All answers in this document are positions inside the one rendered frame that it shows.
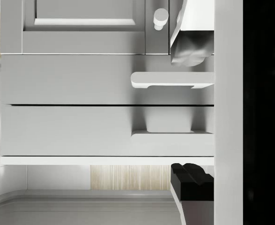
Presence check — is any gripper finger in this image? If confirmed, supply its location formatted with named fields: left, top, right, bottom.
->
left=171, top=163, right=215, bottom=225
left=169, top=0, right=215, bottom=68

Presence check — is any white cabinet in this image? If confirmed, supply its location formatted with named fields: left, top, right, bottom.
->
left=0, top=0, right=215, bottom=166

